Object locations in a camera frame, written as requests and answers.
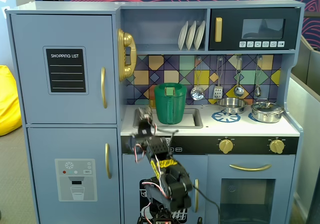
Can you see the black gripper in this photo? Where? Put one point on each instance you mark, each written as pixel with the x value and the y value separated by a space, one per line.
pixel 144 128

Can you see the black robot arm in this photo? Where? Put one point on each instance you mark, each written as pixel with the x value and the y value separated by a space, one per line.
pixel 177 186

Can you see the blue freezer door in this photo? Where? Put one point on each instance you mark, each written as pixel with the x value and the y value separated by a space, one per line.
pixel 40 146

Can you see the blue oven door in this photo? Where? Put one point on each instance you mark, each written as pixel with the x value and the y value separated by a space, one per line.
pixel 250 159

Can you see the blue fridge door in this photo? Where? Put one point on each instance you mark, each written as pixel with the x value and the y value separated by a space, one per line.
pixel 30 59

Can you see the black microwave door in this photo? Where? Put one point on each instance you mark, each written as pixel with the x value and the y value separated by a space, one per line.
pixel 232 17

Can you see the gold toy faucet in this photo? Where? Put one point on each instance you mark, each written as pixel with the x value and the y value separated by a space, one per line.
pixel 152 103

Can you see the green plastic pitcher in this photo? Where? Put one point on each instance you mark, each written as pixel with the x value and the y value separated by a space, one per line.
pixel 170 106

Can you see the grey toy sink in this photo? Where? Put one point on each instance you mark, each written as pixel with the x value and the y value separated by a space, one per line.
pixel 193 118

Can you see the metal skimmer spoon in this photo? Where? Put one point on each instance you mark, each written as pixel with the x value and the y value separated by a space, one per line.
pixel 197 93

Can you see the metal slotted spatula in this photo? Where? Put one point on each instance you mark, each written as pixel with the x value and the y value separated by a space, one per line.
pixel 218 91

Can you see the gold toy telephone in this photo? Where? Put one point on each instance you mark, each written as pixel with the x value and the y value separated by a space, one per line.
pixel 125 39

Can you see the gold stove knob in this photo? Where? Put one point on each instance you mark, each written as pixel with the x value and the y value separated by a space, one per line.
pixel 226 146
pixel 276 146

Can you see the white toy plate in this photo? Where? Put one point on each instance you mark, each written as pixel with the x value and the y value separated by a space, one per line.
pixel 191 35
pixel 200 34
pixel 182 35

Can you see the steel frying pan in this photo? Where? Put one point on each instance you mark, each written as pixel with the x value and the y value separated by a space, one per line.
pixel 232 105

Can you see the black shopping list board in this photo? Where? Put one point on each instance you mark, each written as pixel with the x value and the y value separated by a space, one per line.
pixel 66 69

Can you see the metal ladle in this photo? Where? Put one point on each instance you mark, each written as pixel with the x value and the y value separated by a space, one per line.
pixel 238 91

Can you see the grey water dispenser sticker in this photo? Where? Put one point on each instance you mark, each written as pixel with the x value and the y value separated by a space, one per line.
pixel 76 181

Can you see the hanging steel spoon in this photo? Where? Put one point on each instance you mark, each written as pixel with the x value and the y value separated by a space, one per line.
pixel 257 90

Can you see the steel pot lid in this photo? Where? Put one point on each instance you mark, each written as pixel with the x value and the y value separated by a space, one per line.
pixel 266 107

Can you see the steel cooking pot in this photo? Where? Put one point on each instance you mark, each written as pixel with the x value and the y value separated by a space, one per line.
pixel 267 116

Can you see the blue toy kitchen body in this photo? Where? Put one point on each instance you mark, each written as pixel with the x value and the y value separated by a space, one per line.
pixel 75 6

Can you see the yellow bean bag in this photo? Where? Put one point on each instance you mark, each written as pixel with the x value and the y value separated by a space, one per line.
pixel 8 101

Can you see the grey partition panel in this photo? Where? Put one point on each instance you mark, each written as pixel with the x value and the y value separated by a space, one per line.
pixel 307 89

